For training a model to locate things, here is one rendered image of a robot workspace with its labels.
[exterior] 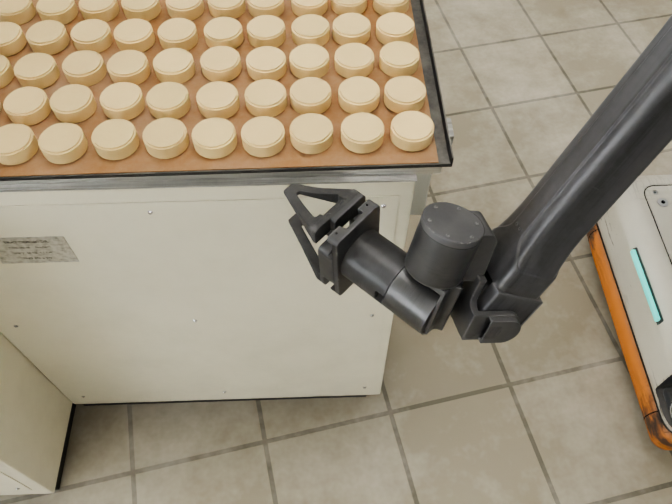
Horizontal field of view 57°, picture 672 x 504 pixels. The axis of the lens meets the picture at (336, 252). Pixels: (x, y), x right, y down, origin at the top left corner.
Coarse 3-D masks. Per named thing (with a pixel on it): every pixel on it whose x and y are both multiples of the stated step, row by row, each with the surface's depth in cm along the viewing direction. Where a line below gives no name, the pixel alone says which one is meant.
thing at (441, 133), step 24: (432, 48) 80; (432, 72) 80; (432, 96) 77; (432, 120) 75; (264, 168) 71; (288, 168) 71; (312, 168) 71; (336, 168) 71; (360, 168) 71; (384, 168) 71
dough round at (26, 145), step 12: (0, 132) 71; (12, 132) 71; (24, 132) 71; (0, 144) 70; (12, 144) 70; (24, 144) 70; (36, 144) 72; (0, 156) 70; (12, 156) 70; (24, 156) 71
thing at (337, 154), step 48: (288, 0) 88; (192, 48) 82; (240, 48) 82; (288, 48) 82; (336, 48) 82; (0, 96) 77; (48, 96) 77; (96, 96) 77; (144, 96) 77; (192, 96) 77; (240, 96) 77; (288, 96) 77; (336, 96) 77; (144, 144) 73; (192, 144) 73; (240, 144) 73; (288, 144) 73; (336, 144) 73; (384, 144) 73; (432, 144) 73
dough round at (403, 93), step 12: (396, 84) 76; (408, 84) 76; (420, 84) 76; (384, 96) 76; (396, 96) 74; (408, 96) 74; (420, 96) 74; (396, 108) 75; (408, 108) 74; (420, 108) 76
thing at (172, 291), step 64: (0, 192) 78; (64, 192) 78; (128, 192) 78; (192, 192) 79; (256, 192) 79; (384, 192) 80; (0, 256) 89; (64, 256) 89; (128, 256) 90; (192, 256) 91; (256, 256) 91; (0, 320) 105; (64, 320) 106; (128, 320) 107; (192, 320) 107; (256, 320) 108; (320, 320) 109; (384, 320) 110; (64, 384) 129; (128, 384) 131; (192, 384) 132; (256, 384) 133; (320, 384) 134
